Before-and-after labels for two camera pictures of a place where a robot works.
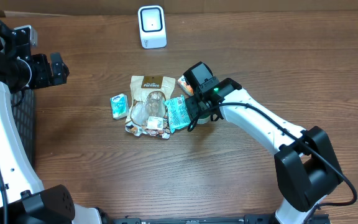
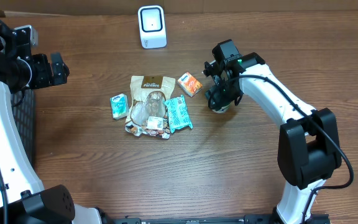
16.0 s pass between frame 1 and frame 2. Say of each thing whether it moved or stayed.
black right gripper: moved
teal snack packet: stayed
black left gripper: stayed
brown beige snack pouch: stayed
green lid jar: moved
